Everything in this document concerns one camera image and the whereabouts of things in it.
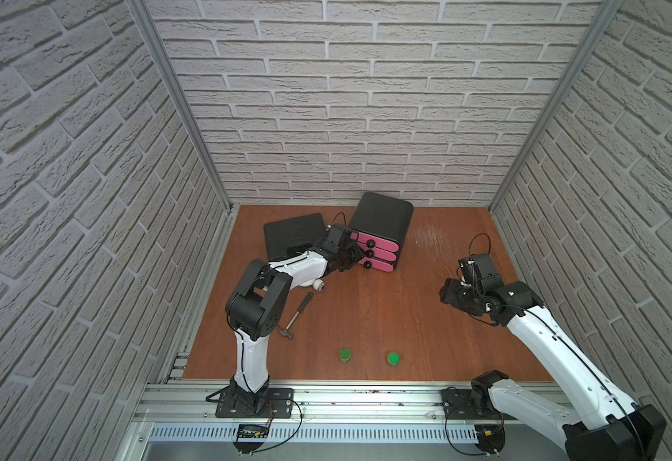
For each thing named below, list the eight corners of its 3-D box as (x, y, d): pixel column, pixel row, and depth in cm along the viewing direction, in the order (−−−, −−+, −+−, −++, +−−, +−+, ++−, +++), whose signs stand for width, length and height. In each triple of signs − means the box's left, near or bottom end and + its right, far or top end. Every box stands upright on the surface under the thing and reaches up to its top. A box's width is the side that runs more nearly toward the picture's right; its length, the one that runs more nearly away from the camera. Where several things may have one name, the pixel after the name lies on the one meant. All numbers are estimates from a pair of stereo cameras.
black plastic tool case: (272, 265, 104) (268, 255, 99) (256, 238, 112) (252, 228, 107) (330, 235, 113) (330, 225, 108) (312, 212, 121) (310, 202, 116)
